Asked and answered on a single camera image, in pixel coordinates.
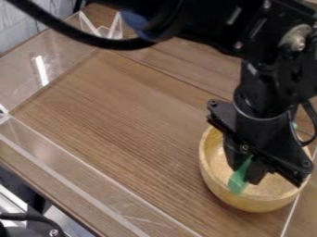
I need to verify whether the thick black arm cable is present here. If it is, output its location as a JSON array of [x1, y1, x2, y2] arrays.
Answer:
[[4, 0, 160, 52]]

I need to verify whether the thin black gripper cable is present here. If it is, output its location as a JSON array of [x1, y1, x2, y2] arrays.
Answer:
[[287, 101, 317, 148]]

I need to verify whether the black metal base plate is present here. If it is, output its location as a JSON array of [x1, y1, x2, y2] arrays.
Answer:
[[26, 206, 70, 237]]

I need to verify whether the brown wooden bowl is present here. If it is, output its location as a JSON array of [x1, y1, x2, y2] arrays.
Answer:
[[198, 126, 309, 213]]

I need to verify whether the black cable bottom left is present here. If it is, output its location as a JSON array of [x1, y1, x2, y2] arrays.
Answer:
[[0, 212, 63, 237]]

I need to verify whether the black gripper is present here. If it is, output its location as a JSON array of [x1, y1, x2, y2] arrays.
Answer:
[[208, 100, 315, 188]]

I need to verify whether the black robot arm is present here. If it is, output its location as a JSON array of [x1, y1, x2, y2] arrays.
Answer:
[[90, 0, 317, 186]]

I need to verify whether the green rectangular block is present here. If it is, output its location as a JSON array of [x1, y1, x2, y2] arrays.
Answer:
[[226, 121, 300, 195]]

